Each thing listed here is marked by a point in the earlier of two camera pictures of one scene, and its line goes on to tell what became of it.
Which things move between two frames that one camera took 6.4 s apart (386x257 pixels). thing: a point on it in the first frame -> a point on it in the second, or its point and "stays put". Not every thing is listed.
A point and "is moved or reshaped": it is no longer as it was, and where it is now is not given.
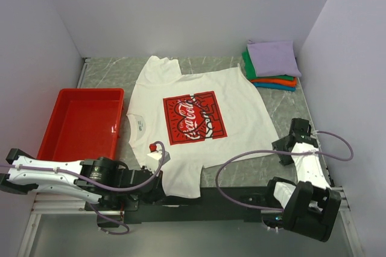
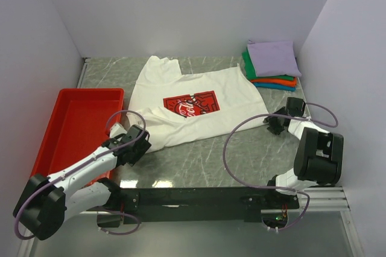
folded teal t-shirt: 275,86 stays put
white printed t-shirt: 198,118 is moved or reshaped
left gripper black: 157,193 -> 142,149
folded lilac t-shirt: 274,58 stays put
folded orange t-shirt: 277,82 stays put
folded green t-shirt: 251,73 stays put
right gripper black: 285,159 -> 274,128
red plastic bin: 85,123 stays put
